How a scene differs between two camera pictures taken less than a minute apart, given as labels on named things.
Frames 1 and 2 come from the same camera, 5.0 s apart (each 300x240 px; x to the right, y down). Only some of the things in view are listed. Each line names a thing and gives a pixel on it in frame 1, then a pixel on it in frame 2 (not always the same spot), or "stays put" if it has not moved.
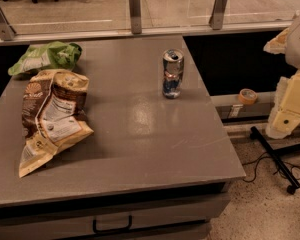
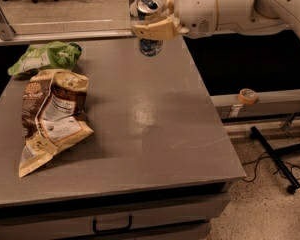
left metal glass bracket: (5, 29) stays put
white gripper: (299, 45) → (196, 10)
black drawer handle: (94, 226) stays put
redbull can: (172, 72) → (149, 5)
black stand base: (276, 155) stays put
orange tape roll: (247, 96) stays put
